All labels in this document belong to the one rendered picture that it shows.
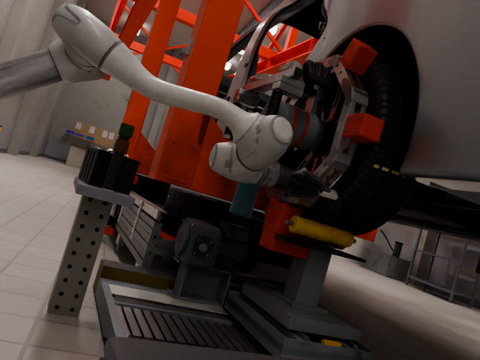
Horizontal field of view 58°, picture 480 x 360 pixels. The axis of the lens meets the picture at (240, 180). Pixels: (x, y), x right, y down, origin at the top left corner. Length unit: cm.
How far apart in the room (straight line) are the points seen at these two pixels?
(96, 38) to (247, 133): 48
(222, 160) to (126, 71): 36
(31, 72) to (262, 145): 72
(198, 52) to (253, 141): 92
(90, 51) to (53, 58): 19
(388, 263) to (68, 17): 721
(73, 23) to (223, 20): 89
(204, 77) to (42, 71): 76
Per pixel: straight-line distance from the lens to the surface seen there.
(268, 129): 107
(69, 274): 157
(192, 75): 192
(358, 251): 909
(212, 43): 197
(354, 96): 141
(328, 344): 151
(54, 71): 142
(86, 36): 126
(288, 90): 137
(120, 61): 124
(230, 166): 121
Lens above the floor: 53
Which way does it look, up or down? 3 degrees up
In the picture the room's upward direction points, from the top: 16 degrees clockwise
